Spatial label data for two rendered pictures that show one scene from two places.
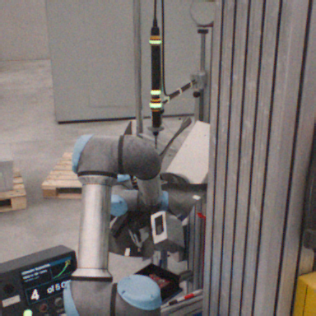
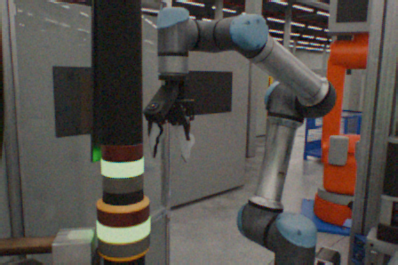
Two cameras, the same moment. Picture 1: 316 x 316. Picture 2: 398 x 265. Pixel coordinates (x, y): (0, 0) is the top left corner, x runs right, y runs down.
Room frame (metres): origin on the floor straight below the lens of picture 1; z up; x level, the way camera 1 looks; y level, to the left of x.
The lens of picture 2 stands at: (2.06, 0.30, 1.68)
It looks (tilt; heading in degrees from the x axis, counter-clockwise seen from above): 10 degrees down; 240
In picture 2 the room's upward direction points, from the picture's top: 1 degrees clockwise
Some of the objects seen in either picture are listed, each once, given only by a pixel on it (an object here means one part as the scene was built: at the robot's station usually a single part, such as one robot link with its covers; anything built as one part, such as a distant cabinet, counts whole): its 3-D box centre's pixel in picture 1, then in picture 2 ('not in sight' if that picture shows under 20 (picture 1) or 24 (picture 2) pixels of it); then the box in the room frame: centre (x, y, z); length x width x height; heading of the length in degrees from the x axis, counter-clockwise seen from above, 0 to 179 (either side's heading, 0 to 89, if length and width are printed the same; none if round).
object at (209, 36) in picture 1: (200, 188); not in sight; (2.65, -0.21, 0.90); 0.08 x 0.06 x 1.80; 70
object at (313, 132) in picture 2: not in sight; (338, 135); (-3.95, -4.35, 0.49); 1.27 x 0.88 x 0.98; 13
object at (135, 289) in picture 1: (137, 303); not in sight; (1.12, 0.07, 1.20); 0.13 x 0.12 x 0.14; 86
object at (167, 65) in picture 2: not in sight; (171, 66); (1.69, -0.48, 1.70); 0.08 x 0.08 x 0.05
